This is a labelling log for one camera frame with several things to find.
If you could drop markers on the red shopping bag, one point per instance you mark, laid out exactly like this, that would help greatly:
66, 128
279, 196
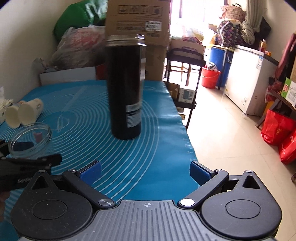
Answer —
276, 127

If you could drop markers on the clear plastic bag red contents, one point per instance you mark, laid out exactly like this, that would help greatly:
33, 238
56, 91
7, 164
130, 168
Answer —
80, 47

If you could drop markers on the white flat box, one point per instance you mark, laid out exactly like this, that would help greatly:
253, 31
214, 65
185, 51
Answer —
70, 75

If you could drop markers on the lower cardboard box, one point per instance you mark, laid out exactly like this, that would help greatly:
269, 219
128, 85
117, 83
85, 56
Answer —
155, 58

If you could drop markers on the left white paper cup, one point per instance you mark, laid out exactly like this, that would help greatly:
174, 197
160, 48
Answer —
11, 115

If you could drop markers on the white tissue box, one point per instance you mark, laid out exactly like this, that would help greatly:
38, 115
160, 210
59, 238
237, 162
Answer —
4, 104

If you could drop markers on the upper cardboard box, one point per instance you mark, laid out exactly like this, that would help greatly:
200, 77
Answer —
148, 18

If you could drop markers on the cardboard box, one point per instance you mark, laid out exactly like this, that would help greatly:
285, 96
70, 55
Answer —
148, 18
155, 58

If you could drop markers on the green white carton box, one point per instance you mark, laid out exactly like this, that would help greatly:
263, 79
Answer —
289, 92

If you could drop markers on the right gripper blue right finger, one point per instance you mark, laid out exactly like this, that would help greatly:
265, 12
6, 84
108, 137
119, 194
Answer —
210, 182

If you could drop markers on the red bucket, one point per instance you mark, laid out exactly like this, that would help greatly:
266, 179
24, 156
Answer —
209, 78

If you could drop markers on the green bag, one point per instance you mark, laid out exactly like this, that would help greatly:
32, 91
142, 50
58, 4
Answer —
79, 15

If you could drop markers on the floral patterned bag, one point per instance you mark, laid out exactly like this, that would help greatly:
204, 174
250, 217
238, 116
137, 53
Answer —
230, 34

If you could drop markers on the person's left hand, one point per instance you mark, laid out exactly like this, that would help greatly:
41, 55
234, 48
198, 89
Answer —
3, 197

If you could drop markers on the white paper cup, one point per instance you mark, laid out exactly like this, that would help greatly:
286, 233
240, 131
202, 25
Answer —
28, 112
11, 115

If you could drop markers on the small glass jar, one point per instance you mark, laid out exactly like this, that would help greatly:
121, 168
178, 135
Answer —
31, 142

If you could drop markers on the blue silicone baking mat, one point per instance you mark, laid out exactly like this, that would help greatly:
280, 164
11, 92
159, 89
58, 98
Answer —
145, 176

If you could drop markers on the black thermos bottle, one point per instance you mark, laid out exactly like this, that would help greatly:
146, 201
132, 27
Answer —
125, 63

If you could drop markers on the right white paper cup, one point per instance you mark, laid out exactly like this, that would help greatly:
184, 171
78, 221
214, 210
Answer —
28, 112

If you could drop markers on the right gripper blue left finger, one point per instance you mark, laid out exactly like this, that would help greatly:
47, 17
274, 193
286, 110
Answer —
80, 181

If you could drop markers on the white chest freezer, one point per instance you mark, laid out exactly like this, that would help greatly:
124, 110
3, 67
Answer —
248, 79

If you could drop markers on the blue barrel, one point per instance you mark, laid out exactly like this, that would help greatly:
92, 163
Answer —
222, 58

